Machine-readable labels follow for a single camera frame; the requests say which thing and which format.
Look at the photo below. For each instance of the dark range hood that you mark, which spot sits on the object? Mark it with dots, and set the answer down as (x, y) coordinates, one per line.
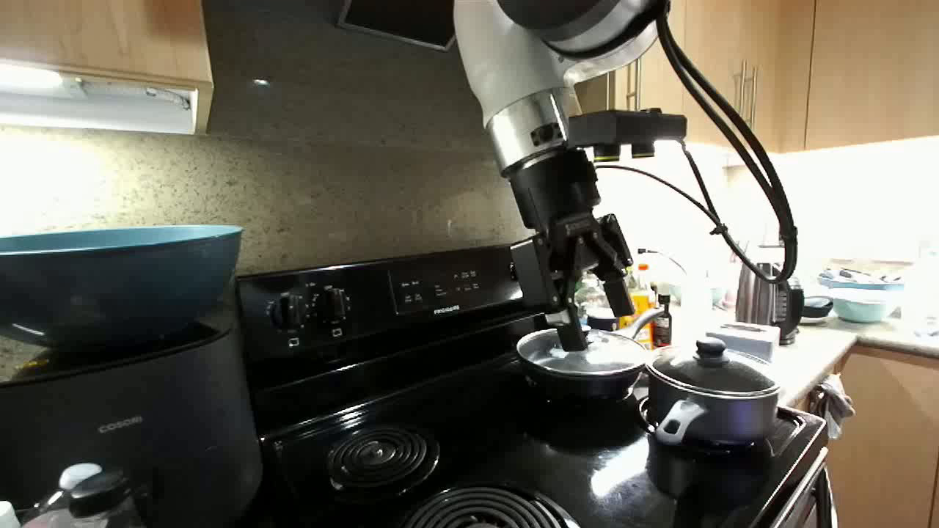
(400, 20)

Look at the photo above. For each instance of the tall yellow label bottle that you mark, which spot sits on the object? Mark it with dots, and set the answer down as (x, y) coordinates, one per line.
(642, 294)

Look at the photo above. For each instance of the small white box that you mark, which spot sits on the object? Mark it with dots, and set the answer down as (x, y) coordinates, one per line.
(742, 342)

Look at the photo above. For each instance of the hanging dish towel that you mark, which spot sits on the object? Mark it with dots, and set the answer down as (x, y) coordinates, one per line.
(832, 400)

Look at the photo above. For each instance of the large coil burner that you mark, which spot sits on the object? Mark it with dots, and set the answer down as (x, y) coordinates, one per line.
(485, 511)

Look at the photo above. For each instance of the black electric stove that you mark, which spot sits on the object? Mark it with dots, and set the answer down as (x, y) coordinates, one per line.
(450, 290)

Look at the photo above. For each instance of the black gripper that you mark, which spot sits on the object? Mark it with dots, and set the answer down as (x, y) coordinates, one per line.
(553, 196)

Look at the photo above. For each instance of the black frying pan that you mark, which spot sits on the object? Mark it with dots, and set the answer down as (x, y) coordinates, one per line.
(587, 383)

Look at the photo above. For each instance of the glass frying pan lid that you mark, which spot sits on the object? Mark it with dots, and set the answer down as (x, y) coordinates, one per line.
(604, 354)

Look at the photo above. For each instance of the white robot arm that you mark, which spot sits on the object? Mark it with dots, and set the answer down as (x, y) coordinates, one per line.
(509, 59)

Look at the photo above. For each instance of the glass pot lid black knob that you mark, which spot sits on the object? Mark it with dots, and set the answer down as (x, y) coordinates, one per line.
(719, 372)

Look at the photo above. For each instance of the wooden wall cabinet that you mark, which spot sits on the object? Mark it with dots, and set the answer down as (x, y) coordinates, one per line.
(860, 70)
(98, 30)

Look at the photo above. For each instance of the stainless steel kettle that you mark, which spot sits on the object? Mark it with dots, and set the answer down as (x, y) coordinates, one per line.
(767, 303)

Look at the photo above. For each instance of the light blue bowl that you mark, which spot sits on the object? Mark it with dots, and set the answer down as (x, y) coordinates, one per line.
(864, 309)

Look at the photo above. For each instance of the dark glass sauce bottle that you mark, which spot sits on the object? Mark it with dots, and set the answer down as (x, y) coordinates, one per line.
(663, 323)

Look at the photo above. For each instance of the under-cabinet light strip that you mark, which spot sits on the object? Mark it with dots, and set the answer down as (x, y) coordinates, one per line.
(89, 105)

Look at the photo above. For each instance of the dark grey cooking pot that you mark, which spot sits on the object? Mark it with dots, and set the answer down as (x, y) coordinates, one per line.
(714, 416)

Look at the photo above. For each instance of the black stove knob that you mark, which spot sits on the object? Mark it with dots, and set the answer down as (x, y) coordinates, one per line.
(286, 312)
(333, 307)

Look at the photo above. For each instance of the wooden base cabinet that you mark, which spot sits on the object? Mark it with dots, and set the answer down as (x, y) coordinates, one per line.
(884, 441)

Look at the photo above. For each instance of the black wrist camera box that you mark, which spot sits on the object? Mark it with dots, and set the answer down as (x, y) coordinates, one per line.
(625, 131)

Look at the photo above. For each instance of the small coil burner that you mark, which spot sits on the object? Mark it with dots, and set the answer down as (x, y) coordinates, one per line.
(383, 458)

